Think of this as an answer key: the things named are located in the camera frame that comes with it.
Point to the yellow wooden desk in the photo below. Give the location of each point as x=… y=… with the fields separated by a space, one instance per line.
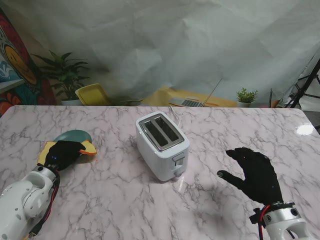
x=160 y=96

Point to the small green potted plant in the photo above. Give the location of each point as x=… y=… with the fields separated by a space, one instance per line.
x=246 y=96

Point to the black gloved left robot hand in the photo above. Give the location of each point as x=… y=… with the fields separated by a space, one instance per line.
x=63 y=153

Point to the yellow toast slice orange crust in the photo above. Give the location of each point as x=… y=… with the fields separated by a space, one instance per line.
x=90 y=148
x=46 y=150

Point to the large green potted plant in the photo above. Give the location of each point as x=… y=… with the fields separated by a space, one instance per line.
x=66 y=72

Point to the open silver laptop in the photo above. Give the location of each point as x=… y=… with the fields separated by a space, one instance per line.
x=190 y=102

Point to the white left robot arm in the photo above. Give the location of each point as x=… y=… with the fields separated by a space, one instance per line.
x=15 y=200

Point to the white two-slot toaster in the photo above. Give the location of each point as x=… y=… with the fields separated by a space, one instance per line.
x=155 y=160

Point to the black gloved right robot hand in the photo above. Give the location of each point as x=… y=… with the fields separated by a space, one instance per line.
x=257 y=177

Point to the teal round plate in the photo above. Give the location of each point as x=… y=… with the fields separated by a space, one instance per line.
x=72 y=136

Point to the thin dark laptop screen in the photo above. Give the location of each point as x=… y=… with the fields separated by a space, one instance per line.
x=271 y=98

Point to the yellow plastic chair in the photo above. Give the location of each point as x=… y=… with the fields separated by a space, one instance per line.
x=92 y=95

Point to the white crumpled backdrop sheet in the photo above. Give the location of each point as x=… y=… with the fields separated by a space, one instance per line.
x=175 y=37

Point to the colourful smiley mural panel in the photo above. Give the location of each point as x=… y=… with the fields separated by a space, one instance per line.
x=15 y=57

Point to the black light stand tripod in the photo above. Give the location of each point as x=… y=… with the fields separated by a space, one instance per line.
x=303 y=91

